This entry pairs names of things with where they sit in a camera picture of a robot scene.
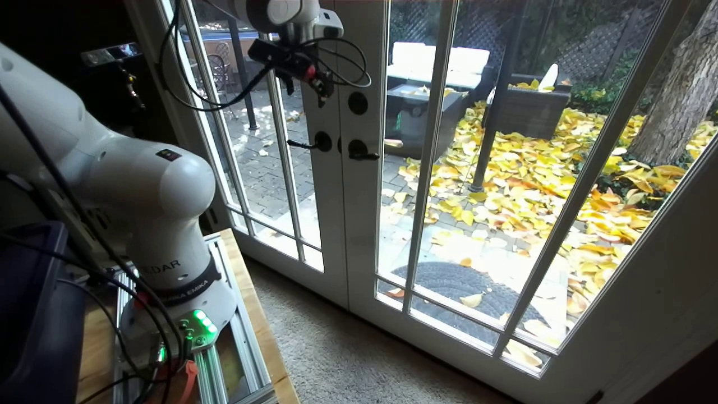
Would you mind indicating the round black deadbolt lock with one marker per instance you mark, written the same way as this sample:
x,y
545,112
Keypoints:
x,y
357,101

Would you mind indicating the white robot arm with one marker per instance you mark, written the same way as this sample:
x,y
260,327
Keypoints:
x,y
157,190

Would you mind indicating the white French door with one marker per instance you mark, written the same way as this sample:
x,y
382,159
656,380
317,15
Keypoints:
x,y
654,315

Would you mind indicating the dark doormat outside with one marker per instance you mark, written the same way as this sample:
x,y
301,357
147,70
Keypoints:
x,y
464,301

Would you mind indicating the outdoor patio table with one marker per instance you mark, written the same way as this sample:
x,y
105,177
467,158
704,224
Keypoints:
x,y
408,87

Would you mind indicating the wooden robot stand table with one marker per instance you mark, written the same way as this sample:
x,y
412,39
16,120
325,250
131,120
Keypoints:
x,y
239,367

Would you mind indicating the dark blue box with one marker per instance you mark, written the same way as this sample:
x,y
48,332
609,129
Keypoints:
x,y
41,322

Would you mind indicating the bare tree outside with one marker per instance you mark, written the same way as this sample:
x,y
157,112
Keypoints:
x,y
685,100

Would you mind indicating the black right door handle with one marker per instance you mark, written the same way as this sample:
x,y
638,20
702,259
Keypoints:
x,y
360,150

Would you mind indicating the black door handle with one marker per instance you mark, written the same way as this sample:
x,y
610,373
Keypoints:
x,y
317,141
360,150

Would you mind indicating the black left door handle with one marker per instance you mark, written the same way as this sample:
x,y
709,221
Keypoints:
x,y
317,141

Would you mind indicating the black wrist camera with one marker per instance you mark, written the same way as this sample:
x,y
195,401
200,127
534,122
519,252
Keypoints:
x,y
292,64

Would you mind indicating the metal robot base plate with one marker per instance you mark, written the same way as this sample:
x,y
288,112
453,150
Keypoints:
x,y
153,346

